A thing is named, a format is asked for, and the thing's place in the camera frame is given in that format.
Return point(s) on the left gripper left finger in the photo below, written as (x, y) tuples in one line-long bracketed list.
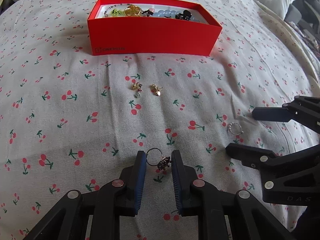
[(133, 177)]

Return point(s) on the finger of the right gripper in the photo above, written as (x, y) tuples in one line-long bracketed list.
[(249, 156), (276, 114)]

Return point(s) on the black hair claw clip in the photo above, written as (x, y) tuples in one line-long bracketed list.
[(185, 15)]

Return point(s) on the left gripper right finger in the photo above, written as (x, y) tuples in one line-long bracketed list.
[(182, 177)]

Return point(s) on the gold ring brooch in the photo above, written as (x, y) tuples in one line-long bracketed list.
[(132, 11)]

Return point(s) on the cherry print bed sheet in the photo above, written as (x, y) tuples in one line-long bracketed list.
[(69, 120)]

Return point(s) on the red cardboard box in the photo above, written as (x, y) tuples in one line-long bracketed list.
[(111, 34)]

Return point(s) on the gold heart earring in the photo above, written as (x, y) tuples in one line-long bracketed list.
[(156, 89)]

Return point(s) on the gold earring with gem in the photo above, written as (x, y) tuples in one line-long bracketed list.
[(137, 88)]

